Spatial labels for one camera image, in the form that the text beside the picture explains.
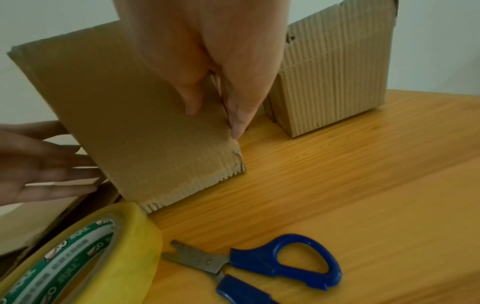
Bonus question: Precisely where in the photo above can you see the stack of cardboard boxes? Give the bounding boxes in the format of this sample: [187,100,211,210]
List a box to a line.
[0,178,122,278]

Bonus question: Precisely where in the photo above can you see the yellow tape roll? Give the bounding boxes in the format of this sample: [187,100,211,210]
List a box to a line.
[0,201,165,304]

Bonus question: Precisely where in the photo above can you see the blue-handled scissors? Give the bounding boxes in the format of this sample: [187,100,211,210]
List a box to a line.
[160,233,343,304]

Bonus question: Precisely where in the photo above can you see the person's right hand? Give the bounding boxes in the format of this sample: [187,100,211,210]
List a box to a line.
[112,0,292,140]

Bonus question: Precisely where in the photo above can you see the person's left hand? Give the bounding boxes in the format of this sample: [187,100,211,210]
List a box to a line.
[0,120,105,207]

